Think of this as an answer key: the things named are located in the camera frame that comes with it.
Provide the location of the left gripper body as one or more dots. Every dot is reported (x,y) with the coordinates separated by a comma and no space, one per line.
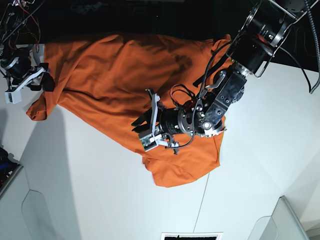
(165,122)

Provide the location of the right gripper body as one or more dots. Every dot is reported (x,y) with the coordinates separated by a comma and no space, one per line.
(21,75)

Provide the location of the orange t-shirt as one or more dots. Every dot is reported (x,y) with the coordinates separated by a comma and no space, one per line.
(103,80)

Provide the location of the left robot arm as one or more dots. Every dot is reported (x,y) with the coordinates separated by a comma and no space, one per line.
(263,33)

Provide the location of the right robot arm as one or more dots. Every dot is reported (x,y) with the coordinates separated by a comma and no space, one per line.
(15,62)

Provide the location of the black white marker card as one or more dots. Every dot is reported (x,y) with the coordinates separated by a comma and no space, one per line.
(192,236)

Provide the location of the white side panel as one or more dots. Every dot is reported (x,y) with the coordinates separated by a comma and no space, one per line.
(282,224)

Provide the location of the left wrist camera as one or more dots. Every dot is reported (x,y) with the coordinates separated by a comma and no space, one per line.
(148,141)

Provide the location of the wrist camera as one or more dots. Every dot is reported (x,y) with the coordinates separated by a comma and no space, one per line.
(13,97)
(148,141)

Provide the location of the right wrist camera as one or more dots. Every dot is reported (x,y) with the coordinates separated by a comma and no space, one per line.
(13,97)

